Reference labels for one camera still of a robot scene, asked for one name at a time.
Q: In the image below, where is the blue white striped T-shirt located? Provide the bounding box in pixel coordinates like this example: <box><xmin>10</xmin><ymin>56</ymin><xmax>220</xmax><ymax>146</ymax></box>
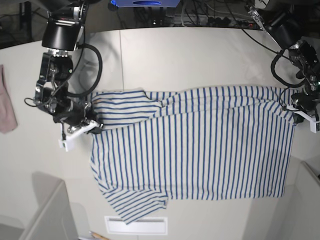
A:
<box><xmin>90</xmin><ymin>86</ymin><xmax>295</xmax><ymax>224</ymax></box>

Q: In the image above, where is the blue device at top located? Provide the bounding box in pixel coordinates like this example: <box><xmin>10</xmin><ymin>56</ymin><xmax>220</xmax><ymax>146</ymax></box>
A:
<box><xmin>109</xmin><ymin>0</ymin><xmax>180</xmax><ymax>8</ymax></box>

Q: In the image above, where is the grey right bin divider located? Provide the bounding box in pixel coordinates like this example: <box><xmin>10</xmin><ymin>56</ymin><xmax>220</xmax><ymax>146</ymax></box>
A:
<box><xmin>239</xmin><ymin>159</ymin><xmax>320</xmax><ymax>240</ymax></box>

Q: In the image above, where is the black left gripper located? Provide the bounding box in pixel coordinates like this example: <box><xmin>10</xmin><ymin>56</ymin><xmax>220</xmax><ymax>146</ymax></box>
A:
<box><xmin>291</xmin><ymin>92</ymin><xmax>320</xmax><ymax>125</ymax></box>

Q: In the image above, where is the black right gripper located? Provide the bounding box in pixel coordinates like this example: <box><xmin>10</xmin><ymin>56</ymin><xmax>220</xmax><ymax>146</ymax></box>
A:
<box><xmin>52</xmin><ymin>100</ymin><xmax>104</xmax><ymax>134</ymax></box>

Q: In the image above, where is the wooden pencil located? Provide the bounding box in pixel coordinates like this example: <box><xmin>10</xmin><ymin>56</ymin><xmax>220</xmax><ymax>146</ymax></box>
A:
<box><xmin>89</xmin><ymin>231</ymin><xmax>108</xmax><ymax>240</ymax></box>

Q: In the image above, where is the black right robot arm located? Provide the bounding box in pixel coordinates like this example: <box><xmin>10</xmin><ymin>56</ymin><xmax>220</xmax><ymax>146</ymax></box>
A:
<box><xmin>32</xmin><ymin>0</ymin><xmax>104</xmax><ymax>134</ymax></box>

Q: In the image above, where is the grey left bin divider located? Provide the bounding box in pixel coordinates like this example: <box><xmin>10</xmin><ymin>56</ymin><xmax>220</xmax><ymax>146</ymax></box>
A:
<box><xmin>0</xmin><ymin>170</ymin><xmax>80</xmax><ymax>240</ymax></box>

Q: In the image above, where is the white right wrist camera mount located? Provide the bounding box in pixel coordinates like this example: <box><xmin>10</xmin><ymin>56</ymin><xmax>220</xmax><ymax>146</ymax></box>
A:
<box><xmin>58</xmin><ymin>120</ymin><xmax>104</xmax><ymax>152</ymax></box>

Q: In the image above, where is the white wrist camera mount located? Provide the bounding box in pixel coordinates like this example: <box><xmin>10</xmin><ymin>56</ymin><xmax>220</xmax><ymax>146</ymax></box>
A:
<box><xmin>282</xmin><ymin>105</ymin><xmax>320</xmax><ymax>134</ymax></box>
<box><xmin>58</xmin><ymin>120</ymin><xmax>104</xmax><ymax>152</ymax></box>

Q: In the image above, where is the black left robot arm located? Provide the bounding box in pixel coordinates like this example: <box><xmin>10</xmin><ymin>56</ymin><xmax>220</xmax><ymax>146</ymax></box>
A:
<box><xmin>245</xmin><ymin>0</ymin><xmax>320</xmax><ymax>129</ymax></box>

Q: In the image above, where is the grey bin divider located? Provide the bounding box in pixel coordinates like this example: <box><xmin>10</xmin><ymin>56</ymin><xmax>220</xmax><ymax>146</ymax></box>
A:
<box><xmin>239</xmin><ymin>159</ymin><xmax>320</xmax><ymax>240</ymax></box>
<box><xmin>0</xmin><ymin>170</ymin><xmax>80</xmax><ymax>240</ymax></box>

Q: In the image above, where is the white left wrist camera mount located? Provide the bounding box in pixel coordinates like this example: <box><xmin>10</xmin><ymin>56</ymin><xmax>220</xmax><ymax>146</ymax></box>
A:
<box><xmin>282</xmin><ymin>105</ymin><xmax>320</xmax><ymax>134</ymax></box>

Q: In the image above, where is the pink cloth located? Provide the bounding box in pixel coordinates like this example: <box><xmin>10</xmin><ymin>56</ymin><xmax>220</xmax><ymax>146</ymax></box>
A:
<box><xmin>0</xmin><ymin>64</ymin><xmax>18</xmax><ymax>134</ymax></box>

